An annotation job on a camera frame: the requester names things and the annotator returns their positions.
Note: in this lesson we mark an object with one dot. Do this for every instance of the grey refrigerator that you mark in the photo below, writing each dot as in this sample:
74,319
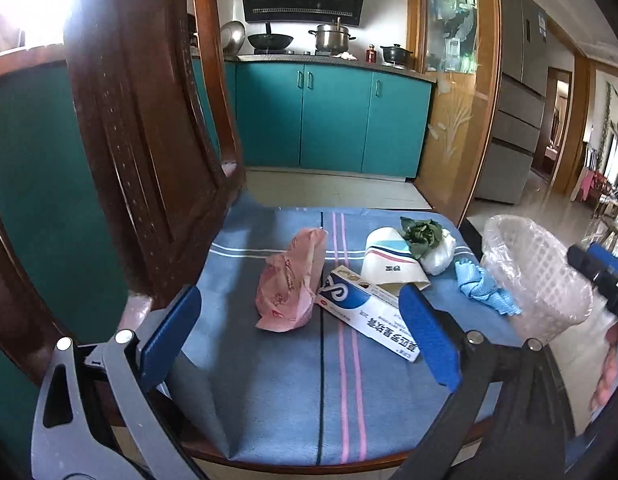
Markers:
519,110

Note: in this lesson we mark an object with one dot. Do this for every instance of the teal kitchen base cabinet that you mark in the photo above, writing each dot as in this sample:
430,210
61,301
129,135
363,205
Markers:
334,115

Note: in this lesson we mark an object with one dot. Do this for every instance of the teal side cabinet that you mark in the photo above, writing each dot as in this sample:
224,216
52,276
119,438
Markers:
39,160

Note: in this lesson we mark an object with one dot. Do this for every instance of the white blue medicine box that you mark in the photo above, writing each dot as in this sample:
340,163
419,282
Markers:
364,310

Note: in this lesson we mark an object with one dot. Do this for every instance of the white striped paper cup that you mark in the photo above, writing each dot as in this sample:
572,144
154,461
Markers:
389,262

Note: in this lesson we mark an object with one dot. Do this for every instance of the black clay pot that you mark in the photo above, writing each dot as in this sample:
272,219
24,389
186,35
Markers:
395,55

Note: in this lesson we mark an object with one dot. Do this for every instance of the steel cooking pot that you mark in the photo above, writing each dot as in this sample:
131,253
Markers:
333,37

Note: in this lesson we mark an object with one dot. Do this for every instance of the black wok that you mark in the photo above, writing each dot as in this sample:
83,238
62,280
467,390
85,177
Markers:
270,40

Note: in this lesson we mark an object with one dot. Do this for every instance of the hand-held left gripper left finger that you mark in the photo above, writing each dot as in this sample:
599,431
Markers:
171,335

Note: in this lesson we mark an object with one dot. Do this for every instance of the grey kitchen countertop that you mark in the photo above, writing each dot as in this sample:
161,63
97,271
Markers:
329,60

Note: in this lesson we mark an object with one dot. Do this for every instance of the carved wooden chair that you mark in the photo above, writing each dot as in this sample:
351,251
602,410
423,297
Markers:
139,135

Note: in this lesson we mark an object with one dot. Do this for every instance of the green leaf vegetable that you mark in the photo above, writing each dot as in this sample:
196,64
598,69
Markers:
421,232

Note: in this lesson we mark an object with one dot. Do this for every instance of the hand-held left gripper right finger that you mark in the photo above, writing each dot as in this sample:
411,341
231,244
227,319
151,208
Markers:
429,340

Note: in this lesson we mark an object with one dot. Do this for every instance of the blue striped seat cushion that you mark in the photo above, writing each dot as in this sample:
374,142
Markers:
269,385

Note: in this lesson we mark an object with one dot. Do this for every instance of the white plastic bag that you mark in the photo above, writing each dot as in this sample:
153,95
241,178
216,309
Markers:
441,254

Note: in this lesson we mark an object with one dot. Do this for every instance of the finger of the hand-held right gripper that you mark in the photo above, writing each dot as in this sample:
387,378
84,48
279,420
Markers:
609,256
586,262

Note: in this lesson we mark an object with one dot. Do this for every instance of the person's right hand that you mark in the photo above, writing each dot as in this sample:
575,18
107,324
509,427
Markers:
611,370

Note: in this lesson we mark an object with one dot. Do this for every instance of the steel mixing bowl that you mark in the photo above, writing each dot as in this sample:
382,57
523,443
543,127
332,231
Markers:
233,36

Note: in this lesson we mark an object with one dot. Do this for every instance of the white plastic lattice basket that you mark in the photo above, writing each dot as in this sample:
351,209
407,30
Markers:
544,290

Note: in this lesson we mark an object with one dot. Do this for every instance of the distant dining furniture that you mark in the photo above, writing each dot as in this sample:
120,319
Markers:
606,185

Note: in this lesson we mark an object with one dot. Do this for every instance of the white rag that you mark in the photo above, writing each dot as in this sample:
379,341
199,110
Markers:
345,55

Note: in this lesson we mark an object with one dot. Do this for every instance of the peach printed plastic bag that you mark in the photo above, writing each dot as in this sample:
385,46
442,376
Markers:
289,285

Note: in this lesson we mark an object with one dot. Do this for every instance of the wooden framed glass door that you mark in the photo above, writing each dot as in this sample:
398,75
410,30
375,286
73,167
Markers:
459,110

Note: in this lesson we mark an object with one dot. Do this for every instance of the light blue cloth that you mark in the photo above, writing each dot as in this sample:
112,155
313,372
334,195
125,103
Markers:
484,287

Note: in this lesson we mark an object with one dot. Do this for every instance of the clear plastic bin liner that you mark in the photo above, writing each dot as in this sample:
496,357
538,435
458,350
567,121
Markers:
509,240

